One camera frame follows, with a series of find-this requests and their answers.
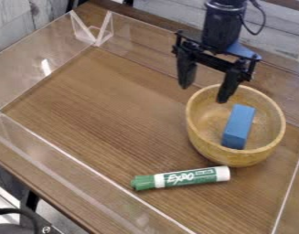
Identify clear acrylic tray walls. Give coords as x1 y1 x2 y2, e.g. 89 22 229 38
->
0 8 299 234

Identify green Expo marker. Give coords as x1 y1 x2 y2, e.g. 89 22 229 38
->
131 165 231 191

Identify black equipment bottom left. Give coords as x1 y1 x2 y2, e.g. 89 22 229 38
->
0 207 64 234

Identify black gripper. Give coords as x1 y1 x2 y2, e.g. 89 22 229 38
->
173 30 262 103

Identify brown wooden bowl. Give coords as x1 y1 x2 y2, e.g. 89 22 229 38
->
186 85 286 167

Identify blue rectangular block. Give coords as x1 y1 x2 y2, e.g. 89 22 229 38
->
221 104 256 150

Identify black cable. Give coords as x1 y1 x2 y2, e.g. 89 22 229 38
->
238 0 268 37

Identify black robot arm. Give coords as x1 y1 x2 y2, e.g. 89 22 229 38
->
173 0 266 103

